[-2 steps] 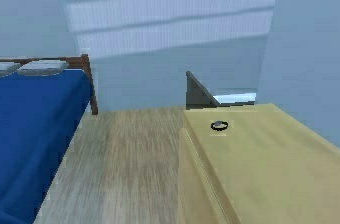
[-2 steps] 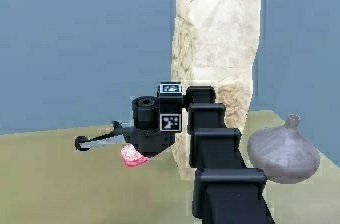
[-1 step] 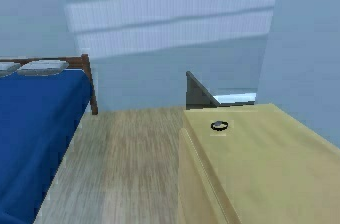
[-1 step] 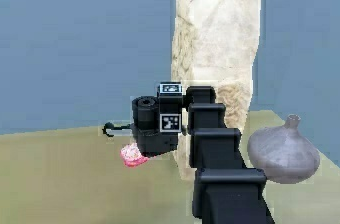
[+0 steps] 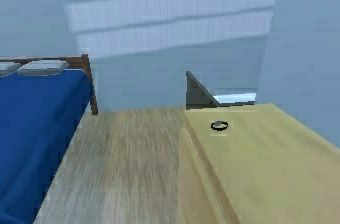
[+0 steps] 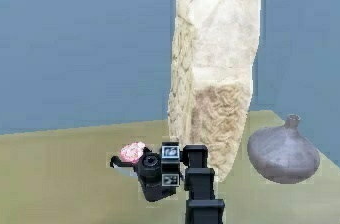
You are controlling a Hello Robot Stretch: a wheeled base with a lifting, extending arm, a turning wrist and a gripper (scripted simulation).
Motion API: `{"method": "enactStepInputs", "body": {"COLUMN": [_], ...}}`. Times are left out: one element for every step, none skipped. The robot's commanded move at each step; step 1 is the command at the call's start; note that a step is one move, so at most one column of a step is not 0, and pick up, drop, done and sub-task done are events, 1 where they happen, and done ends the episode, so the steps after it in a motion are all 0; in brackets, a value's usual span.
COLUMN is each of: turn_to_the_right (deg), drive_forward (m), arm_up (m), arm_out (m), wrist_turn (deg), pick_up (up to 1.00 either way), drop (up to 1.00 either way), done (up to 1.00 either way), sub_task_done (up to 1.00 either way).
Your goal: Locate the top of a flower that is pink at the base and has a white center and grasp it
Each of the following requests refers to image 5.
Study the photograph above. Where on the dark grey triangular object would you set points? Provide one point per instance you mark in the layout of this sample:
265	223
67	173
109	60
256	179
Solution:
196	95

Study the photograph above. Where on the white window blind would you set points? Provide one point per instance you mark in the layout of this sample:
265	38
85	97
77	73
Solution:
171	26

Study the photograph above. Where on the pale yellow wooden dresser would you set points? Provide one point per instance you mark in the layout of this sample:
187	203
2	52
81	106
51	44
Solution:
271	166

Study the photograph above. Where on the blue bed with brown frame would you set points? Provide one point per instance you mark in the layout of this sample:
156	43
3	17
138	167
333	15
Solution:
21	133

